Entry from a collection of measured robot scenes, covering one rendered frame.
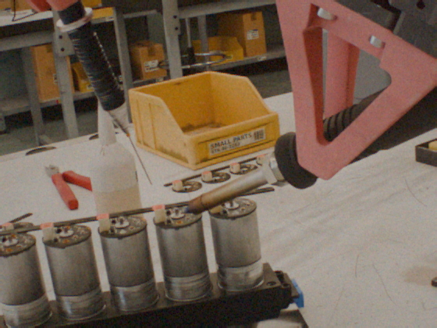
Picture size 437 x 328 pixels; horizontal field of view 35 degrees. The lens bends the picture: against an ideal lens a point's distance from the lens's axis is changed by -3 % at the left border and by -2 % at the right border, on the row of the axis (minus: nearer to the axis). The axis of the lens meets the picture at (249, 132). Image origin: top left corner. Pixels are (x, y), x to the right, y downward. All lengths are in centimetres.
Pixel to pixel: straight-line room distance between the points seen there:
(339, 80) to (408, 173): 29
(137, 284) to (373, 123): 16
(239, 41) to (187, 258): 467
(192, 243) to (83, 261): 5
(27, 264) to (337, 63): 18
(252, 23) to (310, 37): 470
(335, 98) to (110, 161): 24
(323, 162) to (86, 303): 15
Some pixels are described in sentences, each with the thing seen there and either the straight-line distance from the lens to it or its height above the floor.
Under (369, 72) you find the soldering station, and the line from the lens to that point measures 67.
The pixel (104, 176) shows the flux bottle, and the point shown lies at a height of 79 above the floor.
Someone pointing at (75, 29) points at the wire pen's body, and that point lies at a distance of 30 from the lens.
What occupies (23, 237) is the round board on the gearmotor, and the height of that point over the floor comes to 81.
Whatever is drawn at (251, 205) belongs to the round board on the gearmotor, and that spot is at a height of 81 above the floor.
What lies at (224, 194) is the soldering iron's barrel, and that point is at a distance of 32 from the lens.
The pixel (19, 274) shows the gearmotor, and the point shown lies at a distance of 36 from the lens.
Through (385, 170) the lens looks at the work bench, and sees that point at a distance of 58.
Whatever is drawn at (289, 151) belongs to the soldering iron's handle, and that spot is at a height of 86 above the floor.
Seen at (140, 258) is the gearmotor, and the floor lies 80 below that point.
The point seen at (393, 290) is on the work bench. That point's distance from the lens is 40.
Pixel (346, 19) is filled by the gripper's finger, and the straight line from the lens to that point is 23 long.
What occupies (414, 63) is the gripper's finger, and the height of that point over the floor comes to 90.
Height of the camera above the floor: 94
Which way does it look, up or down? 15 degrees down
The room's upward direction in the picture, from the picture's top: 6 degrees counter-clockwise
